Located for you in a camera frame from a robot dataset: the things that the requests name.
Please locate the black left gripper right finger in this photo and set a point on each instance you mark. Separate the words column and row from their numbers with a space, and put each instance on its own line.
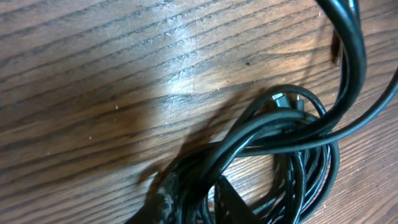
column 229, row 206

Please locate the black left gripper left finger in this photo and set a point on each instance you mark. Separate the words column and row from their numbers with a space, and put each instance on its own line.
column 162, row 208

